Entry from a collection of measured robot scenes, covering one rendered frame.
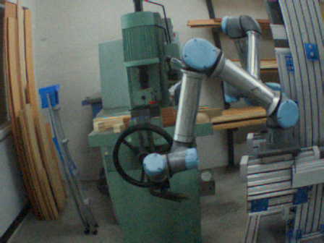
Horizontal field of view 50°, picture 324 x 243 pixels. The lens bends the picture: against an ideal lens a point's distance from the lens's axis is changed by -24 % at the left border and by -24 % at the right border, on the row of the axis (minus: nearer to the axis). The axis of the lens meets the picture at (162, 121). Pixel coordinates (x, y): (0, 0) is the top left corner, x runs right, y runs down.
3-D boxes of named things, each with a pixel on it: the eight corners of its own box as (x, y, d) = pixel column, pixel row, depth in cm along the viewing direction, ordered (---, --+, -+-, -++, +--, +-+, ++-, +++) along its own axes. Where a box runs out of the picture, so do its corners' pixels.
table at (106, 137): (84, 151, 204) (83, 139, 204) (96, 139, 235) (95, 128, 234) (215, 138, 200) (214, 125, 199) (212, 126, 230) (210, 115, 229)
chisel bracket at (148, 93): (138, 108, 221) (136, 91, 220) (141, 105, 235) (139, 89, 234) (153, 107, 221) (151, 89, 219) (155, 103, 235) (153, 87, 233)
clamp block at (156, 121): (129, 141, 202) (127, 121, 201) (133, 135, 216) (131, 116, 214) (163, 137, 201) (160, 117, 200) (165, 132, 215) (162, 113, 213)
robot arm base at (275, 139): (291, 139, 180) (291, 118, 178) (293, 147, 165) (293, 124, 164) (265, 142, 184) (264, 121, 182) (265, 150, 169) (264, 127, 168)
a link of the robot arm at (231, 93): (241, 103, 197) (238, 79, 196) (222, 103, 204) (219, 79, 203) (248, 100, 203) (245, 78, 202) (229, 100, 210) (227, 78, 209)
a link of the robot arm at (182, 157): (194, 143, 168) (165, 150, 168) (197, 149, 157) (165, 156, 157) (198, 163, 169) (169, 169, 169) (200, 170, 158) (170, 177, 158)
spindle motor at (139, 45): (122, 69, 215) (118, 14, 210) (126, 67, 232) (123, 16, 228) (158, 64, 214) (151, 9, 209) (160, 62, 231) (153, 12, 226)
